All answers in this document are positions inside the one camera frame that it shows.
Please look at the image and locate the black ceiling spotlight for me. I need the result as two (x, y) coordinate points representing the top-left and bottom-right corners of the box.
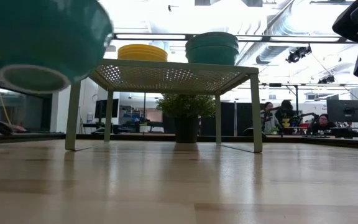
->
(318, 74), (336, 85)
(286, 44), (313, 64)

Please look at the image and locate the black computer monitor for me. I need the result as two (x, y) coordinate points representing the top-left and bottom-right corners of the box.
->
(94, 98), (120, 119)
(326, 99), (358, 123)

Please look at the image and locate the person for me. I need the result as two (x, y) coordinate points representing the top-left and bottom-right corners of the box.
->
(309, 113), (337, 135)
(260, 101), (278, 135)
(274, 99), (295, 135)

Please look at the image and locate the black room divider panel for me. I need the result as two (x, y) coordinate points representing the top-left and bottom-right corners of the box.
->
(221, 101), (267, 137)

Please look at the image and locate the green perforated metal shelf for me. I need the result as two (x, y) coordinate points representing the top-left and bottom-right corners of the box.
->
(64, 58), (264, 154)

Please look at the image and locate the artificial plant in black pot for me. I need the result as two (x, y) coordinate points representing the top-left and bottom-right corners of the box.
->
(155, 93), (217, 144)

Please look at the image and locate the overhead light bar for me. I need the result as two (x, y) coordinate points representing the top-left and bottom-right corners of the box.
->
(113, 32), (354, 44)

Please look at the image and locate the black framed glass partition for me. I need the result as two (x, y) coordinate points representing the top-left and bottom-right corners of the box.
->
(0, 70), (54, 134)

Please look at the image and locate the background rig frame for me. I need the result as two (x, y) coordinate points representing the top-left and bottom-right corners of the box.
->
(259, 82), (358, 108)

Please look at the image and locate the silver ceiling air duct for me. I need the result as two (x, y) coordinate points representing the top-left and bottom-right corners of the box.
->
(239, 0), (323, 65)

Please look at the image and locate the yellow cable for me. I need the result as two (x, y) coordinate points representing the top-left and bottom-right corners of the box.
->
(0, 73), (12, 126)

